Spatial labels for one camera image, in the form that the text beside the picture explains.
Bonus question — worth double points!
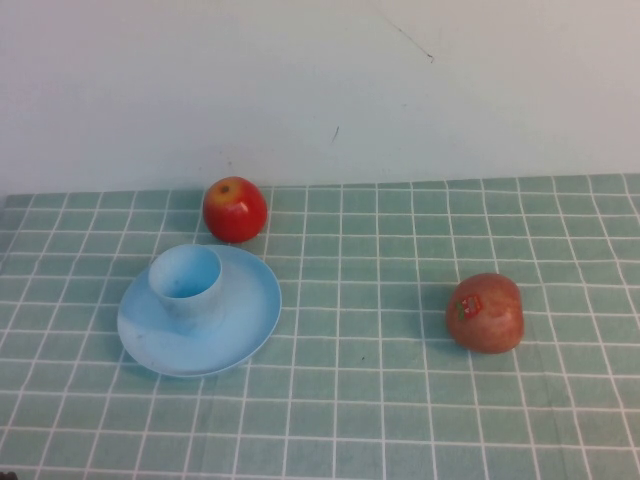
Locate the light blue plastic cup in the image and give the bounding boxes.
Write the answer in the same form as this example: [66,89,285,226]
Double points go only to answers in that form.
[148,244,223,335]

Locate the light blue round plate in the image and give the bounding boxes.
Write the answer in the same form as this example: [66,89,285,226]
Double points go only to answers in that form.
[117,243,283,378]

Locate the shiny red yellow apple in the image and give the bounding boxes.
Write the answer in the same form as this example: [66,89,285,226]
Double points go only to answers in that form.
[202,176,269,245]

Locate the green white checked tablecloth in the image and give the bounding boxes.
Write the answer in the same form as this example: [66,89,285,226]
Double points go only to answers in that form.
[0,172,640,480]

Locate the dull red apple with sticker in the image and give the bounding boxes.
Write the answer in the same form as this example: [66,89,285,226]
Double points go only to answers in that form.
[445,272,526,356]

